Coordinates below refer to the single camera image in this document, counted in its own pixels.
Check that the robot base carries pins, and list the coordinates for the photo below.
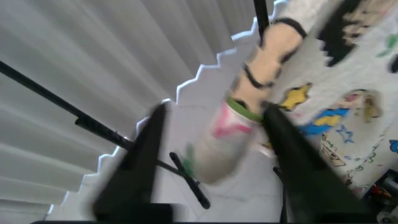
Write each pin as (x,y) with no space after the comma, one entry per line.
(387,189)

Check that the black clothes rack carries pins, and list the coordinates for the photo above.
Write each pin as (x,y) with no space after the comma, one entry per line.
(62,102)

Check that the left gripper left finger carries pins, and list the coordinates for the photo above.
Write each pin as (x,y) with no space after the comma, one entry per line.
(136,174)

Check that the cream printed garment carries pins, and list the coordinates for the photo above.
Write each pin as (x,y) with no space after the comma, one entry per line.
(342,81)

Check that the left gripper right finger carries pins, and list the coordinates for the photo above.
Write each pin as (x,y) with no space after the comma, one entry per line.
(304,180)

